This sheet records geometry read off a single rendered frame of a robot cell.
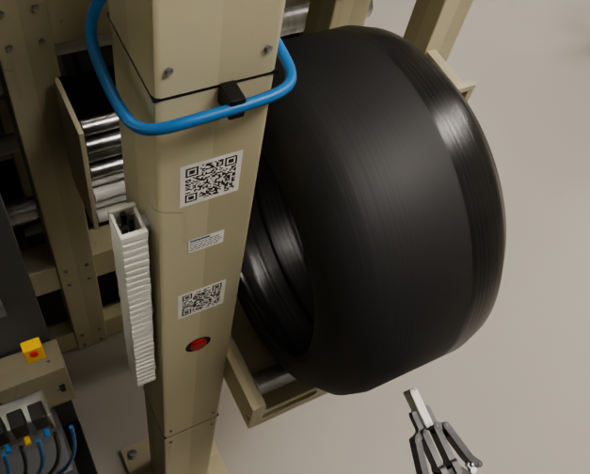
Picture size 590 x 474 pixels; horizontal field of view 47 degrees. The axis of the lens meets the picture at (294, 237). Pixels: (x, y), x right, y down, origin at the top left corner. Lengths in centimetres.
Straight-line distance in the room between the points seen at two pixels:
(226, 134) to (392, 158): 26
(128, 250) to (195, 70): 30
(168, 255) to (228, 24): 36
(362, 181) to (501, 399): 172
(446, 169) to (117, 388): 157
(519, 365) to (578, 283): 48
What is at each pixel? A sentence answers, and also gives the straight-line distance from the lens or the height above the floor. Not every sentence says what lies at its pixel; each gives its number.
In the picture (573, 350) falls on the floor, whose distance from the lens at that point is 273.
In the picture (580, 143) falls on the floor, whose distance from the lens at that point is 341.
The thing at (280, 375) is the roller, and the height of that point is 92.
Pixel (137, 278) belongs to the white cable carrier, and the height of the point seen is 133.
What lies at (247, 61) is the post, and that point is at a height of 168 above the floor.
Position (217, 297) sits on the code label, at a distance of 104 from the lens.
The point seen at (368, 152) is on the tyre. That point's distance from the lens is 89.
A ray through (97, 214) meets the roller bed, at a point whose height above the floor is 93.
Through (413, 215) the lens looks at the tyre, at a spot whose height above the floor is 143.
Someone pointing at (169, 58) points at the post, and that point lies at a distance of 62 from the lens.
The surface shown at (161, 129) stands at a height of 164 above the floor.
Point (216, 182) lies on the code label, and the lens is 79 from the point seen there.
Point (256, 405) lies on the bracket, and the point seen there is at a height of 95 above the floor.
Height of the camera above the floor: 212
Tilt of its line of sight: 55 degrees down
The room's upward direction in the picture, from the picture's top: 15 degrees clockwise
